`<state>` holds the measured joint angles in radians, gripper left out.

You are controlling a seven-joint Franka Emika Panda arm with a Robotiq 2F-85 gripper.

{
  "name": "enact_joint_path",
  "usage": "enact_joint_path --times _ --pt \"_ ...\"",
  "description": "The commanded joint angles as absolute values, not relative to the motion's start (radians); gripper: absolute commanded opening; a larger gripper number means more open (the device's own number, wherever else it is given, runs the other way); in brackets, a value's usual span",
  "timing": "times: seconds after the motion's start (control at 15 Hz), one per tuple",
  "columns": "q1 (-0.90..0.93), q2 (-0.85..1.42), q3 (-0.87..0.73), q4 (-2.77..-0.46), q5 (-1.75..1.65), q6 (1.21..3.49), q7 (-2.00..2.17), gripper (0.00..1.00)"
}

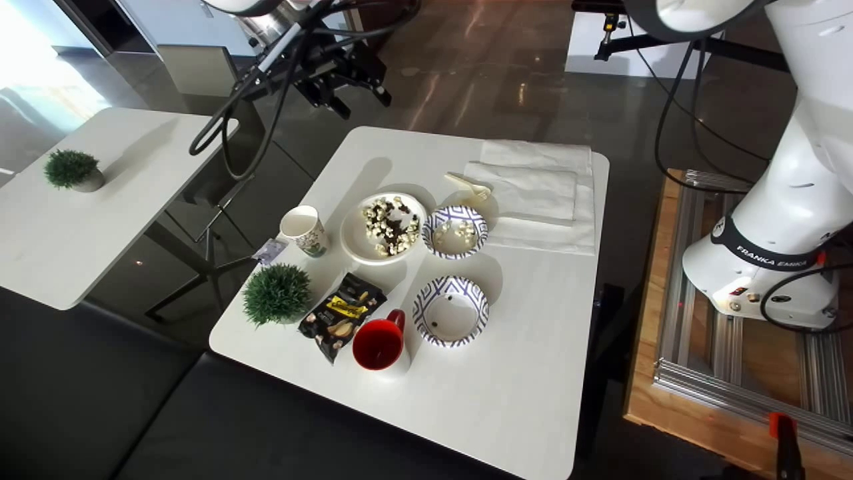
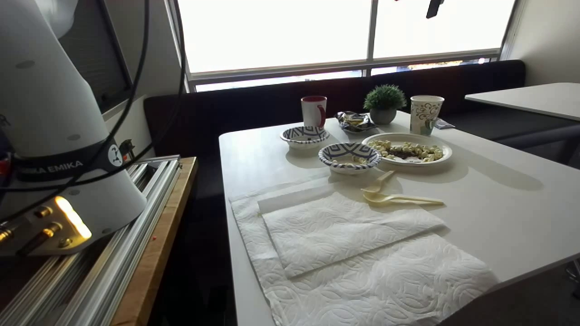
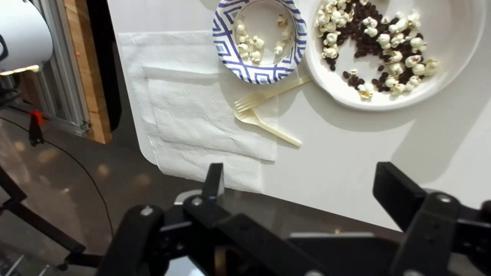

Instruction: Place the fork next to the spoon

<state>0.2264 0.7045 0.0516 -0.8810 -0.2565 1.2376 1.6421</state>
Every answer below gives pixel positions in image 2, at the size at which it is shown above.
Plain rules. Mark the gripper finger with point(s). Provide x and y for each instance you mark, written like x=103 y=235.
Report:
x=434 y=8

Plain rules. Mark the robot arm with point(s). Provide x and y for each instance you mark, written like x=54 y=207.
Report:
x=50 y=117

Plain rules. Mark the cream plastic fork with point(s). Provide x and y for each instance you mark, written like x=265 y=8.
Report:
x=378 y=182

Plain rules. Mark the cream plastic spoon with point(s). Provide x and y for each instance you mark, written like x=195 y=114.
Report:
x=380 y=198

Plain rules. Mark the small potted green plant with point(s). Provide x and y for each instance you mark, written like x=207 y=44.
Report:
x=384 y=102

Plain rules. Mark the patterned paper cup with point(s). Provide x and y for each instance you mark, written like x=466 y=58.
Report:
x=425 y=115

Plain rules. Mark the small dark packet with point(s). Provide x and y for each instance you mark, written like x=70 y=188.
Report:
x=445 y=123

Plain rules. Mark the white table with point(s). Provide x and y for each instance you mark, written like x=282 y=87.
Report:
x=530 y=99

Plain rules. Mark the crumpled foil snack packet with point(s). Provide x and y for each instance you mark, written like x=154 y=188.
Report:
x=355 y=121

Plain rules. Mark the heap of pale food pieces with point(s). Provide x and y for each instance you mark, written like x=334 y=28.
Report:
x=408 y=150

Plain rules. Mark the white paper plate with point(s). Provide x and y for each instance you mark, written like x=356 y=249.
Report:
x=410 y=159

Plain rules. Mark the red and white mug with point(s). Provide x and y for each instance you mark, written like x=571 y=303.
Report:
x=312 y=112

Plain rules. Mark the blue patterned paper bowl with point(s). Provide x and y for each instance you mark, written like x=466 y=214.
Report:
x=350 y=156
x=304 y=136

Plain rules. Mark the dark upholstered bench seat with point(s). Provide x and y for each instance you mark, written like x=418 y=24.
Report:
x=235 y=108

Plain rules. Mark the folded white paper towel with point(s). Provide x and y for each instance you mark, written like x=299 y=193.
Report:
x=335 y=231

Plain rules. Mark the large white paper towel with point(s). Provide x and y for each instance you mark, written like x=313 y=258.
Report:
x=398 y=290

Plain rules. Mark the dark window with blinds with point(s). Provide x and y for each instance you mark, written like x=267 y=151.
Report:
x=95 y=59

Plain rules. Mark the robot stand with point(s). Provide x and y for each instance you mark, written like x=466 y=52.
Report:
x=136 y=235

